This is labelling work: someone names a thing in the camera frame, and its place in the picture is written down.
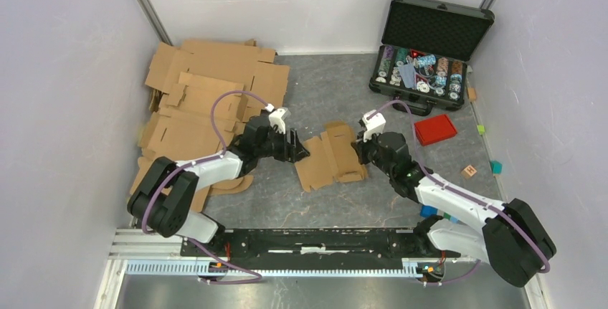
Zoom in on red flat box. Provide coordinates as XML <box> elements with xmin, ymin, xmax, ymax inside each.
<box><xmin>414</xmin><ymin>114</ymin><xmax>458</xmax><ymax>146</ymax></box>

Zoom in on wooden letter cube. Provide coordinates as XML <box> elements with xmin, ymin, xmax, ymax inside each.
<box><xmin>460</xmin><ymin>165</ymin><xmax>478</xmax><ymax>179</ymax></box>

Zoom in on teal cube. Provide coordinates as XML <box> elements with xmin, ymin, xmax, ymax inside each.
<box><xmin>490</xmin><ymin>160</ymin><xmax>503</xmax><ymax>175</ymax></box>

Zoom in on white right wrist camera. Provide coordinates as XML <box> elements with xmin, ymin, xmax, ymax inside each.
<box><xmin>359</xmin><ymin>110</ymin><xmax>386</xmax><ymax>142</ymax></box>

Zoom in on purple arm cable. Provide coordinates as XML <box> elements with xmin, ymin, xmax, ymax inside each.
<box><xmin>140</xmin><ymin>90</ymin><xmax>274</xmax><ymax>285</ymax></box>
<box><xmin>377</xmin><ymin>100</ymin><xmax>552</xmax><ymax>286</ymax></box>

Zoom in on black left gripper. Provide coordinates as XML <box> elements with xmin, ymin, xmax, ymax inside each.
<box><xmin>255</xmin><ymin>125</ymin><xmax>310</xmax><ymax>164</ymax></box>

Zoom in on brown cardboard box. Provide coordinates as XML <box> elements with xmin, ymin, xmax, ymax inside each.
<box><xmin>295</xmin><ymin>120</ymin><xmax>368</xmax><ymax>192</ymax></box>

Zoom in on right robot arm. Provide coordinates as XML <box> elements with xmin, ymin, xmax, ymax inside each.
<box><xmin>351</xmin><ymin>132</ymin><xmax>557</xmax><ymax>287</ymax></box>

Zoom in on blue block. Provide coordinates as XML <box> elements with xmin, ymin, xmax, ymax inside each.
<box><xmin>419</xmin><ymin>205</ymin><xmax>438</xmax><ymax>218</ymax></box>

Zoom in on small orange wooden block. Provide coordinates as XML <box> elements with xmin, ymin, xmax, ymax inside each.
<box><xmin>467</xmin><ymin>87</ymin><xmax>477</xmax><ymax>102</ymax></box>

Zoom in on stack of flat cardboard boxes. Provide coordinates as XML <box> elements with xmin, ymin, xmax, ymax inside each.
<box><xmin>129</xmin><ymin>39</ymin><xmax>290</xmax><ymax>194</ymax></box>

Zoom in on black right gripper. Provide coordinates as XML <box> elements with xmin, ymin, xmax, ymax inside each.
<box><xmin>351</xmin><ymin>128</ymin><xmax>395</xmax><ymax>179</ymax></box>

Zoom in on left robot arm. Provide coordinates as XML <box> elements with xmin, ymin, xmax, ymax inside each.
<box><xmin>127</xmin><ymin>115</ymin><xmax>310</xmax><ymax>257</ymax></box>

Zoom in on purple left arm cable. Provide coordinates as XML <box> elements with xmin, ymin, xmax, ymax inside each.
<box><xmin>140</xmin><ymin>90</ymin><xmax>274</xmax><ymax>285</ymax></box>

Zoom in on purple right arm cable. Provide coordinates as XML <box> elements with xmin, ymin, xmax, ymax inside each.
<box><xmin>377</xmin><ymin>100</ymin><xmax>552</xmax><ymax>286</ymax></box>

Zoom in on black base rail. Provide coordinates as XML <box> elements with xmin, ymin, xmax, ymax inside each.
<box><xmin>206</xmin><ymin>228</ymin><xmax>444</xmax><ymax>271</ymax></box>

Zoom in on black poker chip case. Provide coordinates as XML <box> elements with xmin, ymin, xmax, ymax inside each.
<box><xmin>369</xmin><ymin>0</ymin><xmax>495</xmax><ymax>116</ymax></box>

